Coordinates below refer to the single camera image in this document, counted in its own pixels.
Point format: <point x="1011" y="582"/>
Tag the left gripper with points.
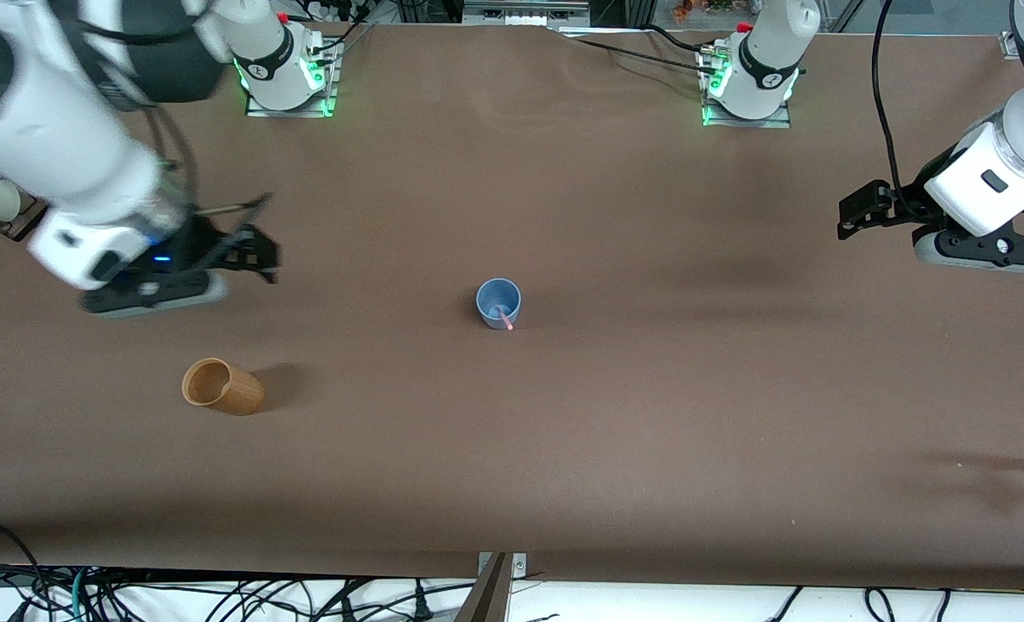
<point x="919" y="198"/>

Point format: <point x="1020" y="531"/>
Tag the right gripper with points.
<point x="198" y="244"/>

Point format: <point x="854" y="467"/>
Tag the blue cup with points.
<point x="487" y="302"/>

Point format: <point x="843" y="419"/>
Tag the pink chopstick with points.
<point x="506" y="320"/>

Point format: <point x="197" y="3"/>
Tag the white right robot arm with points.
<point x="45" y="138"/>

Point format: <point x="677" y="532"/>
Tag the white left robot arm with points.
<point x="766" y="52"/>

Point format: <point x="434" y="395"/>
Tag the brown wooden cup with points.
<point x="235" y="394"/>

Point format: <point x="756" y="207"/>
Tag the black cup rack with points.
<point x="19" y="220"/>

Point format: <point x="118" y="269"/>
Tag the grey metal equipment box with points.
<point x="524" y="12"/>

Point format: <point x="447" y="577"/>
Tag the black power plug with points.
<point x="422" y="606"/>

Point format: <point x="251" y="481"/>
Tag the dark brown support beam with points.
<point x="487" y="596"/>

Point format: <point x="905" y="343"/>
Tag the aluminium frame corner profile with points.
<point x="1008" y="43"/>

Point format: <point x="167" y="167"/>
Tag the silver table edge bracket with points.
<point x="518" y="565"/>

